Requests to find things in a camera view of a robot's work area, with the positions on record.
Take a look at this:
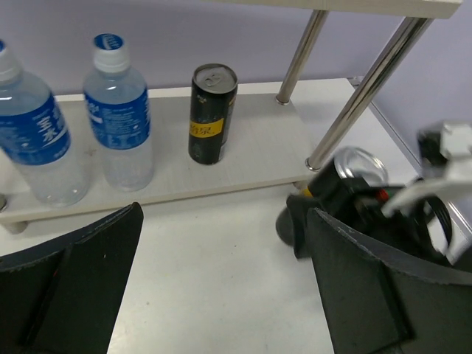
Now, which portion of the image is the black coffee can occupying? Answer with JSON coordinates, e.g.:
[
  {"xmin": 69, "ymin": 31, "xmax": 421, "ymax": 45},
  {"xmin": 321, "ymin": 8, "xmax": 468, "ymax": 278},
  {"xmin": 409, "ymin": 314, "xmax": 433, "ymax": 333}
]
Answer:
[{"xmin": 188, "ymin": 63, "xmax": 238, "ymax": 165}]

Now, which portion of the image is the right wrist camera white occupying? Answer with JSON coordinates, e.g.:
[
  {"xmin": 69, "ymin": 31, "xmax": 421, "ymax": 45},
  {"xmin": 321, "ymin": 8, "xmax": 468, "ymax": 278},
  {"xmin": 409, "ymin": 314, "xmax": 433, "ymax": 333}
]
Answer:
[{"xmin": 381, "ymin": 121, "xmax": 471, "ymax": 217}]

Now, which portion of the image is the grey coffee can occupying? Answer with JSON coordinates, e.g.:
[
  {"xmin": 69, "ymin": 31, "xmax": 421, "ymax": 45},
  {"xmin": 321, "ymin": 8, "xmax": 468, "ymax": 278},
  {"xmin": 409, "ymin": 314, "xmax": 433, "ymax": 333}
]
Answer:
[{"xmin": 275, "ymin": 146, "xmax": 390, "ymax": 246}]

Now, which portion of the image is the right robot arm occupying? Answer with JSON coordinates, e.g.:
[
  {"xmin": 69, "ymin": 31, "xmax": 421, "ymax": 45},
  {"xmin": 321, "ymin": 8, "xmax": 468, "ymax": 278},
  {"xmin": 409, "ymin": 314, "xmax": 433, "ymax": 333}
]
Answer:
[{"xmin": 275, "ymin": 177, "xmax": 471, "ymax": 271}]

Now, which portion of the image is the white two-tier shelf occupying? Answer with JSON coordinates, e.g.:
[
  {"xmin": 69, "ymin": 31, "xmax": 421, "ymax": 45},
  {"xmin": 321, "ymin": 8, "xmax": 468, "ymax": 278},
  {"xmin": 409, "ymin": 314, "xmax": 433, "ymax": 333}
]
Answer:
[{"xmin": 1, "ymin": 1, "xmax": 460, "ymax": 233}]

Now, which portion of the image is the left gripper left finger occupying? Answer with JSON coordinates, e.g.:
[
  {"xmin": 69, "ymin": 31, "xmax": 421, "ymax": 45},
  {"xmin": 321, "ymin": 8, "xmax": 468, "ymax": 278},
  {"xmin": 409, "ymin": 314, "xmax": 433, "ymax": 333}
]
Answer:
[{"xmin": 1, "ymin": 202, "xmax": 144, "ymax": 353}]

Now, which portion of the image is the Pocari Sweat bottle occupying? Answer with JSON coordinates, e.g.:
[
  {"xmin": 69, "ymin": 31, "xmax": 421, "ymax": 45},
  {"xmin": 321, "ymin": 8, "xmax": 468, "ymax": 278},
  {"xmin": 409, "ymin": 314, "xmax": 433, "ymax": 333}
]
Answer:
[
  {"xmin": 83, "ymin": 33, "xmax": 154, "ymax": 191},
  {"xmin": 1, "ymin": 41, "xmax": 89, "ymax": 207}
]

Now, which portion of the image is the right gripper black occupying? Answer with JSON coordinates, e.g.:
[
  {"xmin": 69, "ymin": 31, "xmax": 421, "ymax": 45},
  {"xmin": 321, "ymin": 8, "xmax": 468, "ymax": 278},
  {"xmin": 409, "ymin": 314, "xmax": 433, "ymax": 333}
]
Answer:
[{"xmin": 286, "ymin": 178, "xmax": 452, "ymax": 266}]

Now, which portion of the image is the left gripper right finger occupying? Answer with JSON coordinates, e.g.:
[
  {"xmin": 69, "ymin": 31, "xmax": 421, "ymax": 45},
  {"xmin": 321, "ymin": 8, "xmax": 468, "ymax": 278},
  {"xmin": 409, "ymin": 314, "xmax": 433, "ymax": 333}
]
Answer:
[{"xmin": 306, "ymin": 209, "xmax": 471, "ymax": 353}]

